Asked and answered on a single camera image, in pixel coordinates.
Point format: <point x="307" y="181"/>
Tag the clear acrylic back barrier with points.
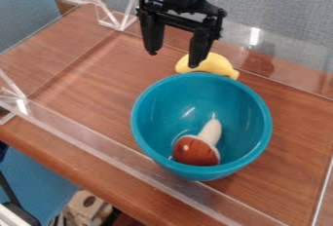
<point x="290" y="61"/>

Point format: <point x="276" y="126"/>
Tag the yellow toy banana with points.
<point x="214" y="64"/>

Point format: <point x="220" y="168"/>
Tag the brown white toy mushroom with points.
<point x="195" y="150"/>

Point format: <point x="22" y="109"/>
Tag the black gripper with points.
<point x="191" y="15"/>

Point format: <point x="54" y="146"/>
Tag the clear acrylic barrier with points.
<point x="194" y="193"/>
<point x="290" y="61"/>

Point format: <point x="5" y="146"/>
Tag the clear acrylic front barrier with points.
<point x="194" y="193"/>

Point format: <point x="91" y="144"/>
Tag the blue plastic bowl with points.
<point x="176" y="106"/>

